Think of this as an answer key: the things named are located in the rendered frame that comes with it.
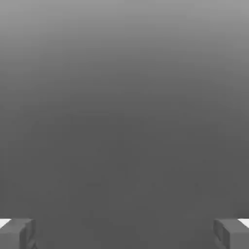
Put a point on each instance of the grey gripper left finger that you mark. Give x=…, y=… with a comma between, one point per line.
x=14, y=234

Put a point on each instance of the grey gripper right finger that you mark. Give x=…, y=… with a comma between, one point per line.
x=234, y=234

